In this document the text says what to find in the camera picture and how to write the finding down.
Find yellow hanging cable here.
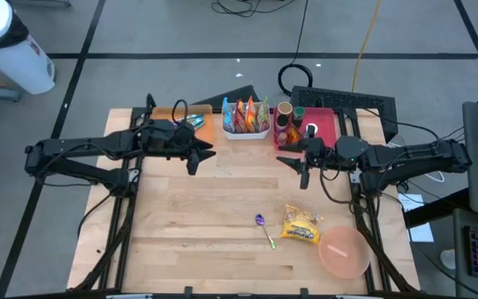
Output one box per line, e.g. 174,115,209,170
351,0,384,93

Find white trash can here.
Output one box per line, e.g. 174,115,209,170
0,0,56,96

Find purple spoon gold handle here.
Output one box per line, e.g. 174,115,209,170
255,213,277,251

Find blue white ramen packet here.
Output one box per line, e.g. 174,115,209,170
222,96,236,134

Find black floor cable loops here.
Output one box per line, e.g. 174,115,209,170
212,0,302,22

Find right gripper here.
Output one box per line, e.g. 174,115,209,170
276,124,337,191

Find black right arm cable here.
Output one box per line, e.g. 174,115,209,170
319,164,360,205

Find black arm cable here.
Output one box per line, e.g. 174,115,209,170
171,98,190,125
319,164,360,205

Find pink translucent bowl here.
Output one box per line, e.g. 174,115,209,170
317,224,372,280

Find black aluminium table frame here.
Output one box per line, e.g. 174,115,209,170
72,93,421,292

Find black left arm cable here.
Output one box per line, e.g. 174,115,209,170
171,98,190,125

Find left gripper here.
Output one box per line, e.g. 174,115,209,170
172,122,217,177

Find white paper sheet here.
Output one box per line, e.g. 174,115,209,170
398,193,435,244

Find black cable with coil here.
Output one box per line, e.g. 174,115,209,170
277,0,314,99

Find orange plastic bin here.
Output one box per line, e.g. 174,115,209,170
152,104,216,147

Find white looped cable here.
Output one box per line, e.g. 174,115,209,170
423,169,446,184

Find pink plastic bin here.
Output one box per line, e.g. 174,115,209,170
272,105,339,154

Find black angled panel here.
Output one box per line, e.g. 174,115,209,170
193,85,261,110

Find red yellow ramen packet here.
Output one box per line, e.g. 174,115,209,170
233,99,247,134

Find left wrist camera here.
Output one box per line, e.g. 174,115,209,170
175,125,197,149

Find tall jar tan lid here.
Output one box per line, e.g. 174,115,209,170
275,100,295,124

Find white plastic bin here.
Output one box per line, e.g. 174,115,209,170
221,101,271,141

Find white computer mouse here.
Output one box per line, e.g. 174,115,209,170
440,248,456,271

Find orange ramen packet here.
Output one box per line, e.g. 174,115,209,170
245,95,259,134

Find red ramen packet green edge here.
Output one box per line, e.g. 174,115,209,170
256,96,271,133

